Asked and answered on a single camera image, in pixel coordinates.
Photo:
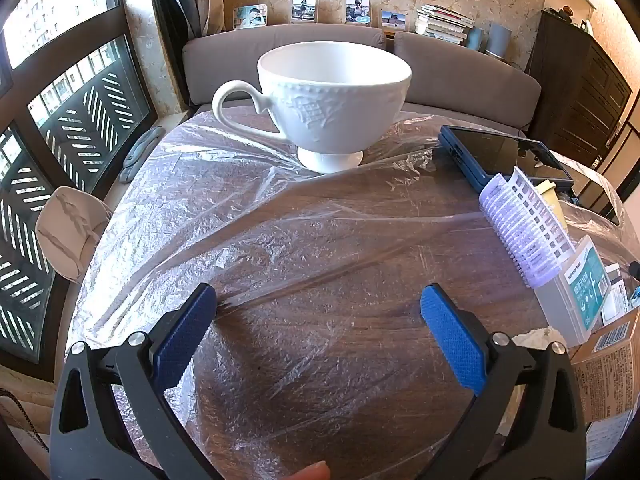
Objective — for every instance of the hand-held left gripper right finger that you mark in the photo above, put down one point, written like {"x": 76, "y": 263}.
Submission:
{"x": 452, "y": 340}

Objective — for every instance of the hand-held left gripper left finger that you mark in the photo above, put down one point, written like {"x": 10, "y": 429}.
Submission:
{"x": 185, "y": 340}

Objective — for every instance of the white tissue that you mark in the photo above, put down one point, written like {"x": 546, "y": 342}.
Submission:
{"x": 542, "y": 336}

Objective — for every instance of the clear plastic box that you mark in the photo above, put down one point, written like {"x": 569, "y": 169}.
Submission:
{"x": 575, "y": 300}

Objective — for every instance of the brown cardboard box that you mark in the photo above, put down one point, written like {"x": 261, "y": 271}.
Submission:
{"x": 610, "y": 375}

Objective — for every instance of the person's left hand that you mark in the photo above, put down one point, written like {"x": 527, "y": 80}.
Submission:
{"x": 311, "y": 472}

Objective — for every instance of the white chair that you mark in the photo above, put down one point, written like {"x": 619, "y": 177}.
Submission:
{"x": 70, "y": 230}

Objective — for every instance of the clear plastic table cover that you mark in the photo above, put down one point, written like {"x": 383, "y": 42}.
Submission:
{"x": 300, "y": 220}

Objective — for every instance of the grey fabric slipper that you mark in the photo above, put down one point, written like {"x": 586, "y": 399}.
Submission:
{"x": 140, "y": 152}

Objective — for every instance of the blue cased tablet device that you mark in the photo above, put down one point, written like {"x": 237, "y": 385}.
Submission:
{"x": 500, "y": 152}

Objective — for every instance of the white embossed cup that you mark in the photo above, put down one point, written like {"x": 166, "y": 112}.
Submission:
{"x": 325, "y": 95}

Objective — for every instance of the dark wooden cabinet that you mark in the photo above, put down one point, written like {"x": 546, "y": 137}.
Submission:
{"x": 580, "y": 90}

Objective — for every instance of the grey sofa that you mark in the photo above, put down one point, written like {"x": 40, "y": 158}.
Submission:
{"x": 225, "y": 60}

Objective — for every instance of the small grey speaker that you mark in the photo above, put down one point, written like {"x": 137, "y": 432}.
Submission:
{"x": 476, "y": 39}

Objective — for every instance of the large grey speaker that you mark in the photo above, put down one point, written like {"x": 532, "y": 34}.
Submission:
{"x": 498, "y": 40}

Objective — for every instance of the stack of books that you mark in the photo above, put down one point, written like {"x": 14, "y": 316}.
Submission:
{"x": 442, "y": 25}

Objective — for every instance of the brown curtain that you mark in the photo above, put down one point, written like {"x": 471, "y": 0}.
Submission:
{"x": 175, "y": 10}

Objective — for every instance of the dark framed window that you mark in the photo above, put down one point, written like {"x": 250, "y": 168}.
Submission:
{"x": 65, "y": 27}

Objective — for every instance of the photo frame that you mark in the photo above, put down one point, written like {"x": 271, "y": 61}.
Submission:
{"x": 304, "y": 9}
{"x": 358, "y": 9}
{"x": 395, "y": 19}
{"x": 250, "y": 16}

